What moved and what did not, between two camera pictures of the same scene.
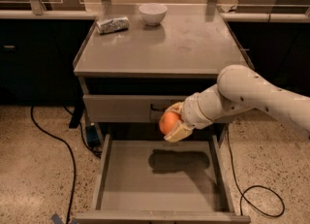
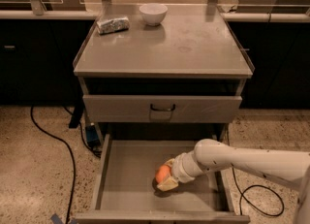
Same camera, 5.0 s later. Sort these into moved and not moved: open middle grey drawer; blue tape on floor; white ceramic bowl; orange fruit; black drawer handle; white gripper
Moved: orange fruit; white gripper
Not moved: white ceramic bowl; open middle grey drawer; blue tape on floor; black drawer handle
